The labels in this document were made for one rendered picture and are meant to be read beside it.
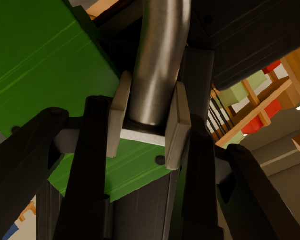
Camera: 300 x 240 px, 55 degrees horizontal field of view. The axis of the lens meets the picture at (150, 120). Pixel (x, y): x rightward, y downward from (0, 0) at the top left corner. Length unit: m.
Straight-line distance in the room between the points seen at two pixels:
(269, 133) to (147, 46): 9.50
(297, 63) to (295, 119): 8.65
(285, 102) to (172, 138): 4.05
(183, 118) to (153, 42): 0.05
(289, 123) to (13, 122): 9.49
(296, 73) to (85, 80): 0.85
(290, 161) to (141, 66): 7.62
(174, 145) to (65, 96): 0.11
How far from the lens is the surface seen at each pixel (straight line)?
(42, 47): 0.23
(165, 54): 0.18
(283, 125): 9.64
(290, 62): 1.01
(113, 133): 0.15
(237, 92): 3.46
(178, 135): 0.15
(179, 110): 0.16
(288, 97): 4.15
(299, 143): 0.78
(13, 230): 6.48
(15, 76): 0.25
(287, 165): 7.82
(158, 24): 0.18
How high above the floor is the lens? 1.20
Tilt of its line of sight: 5 degrees up
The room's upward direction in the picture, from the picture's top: 148 degrees clockwise
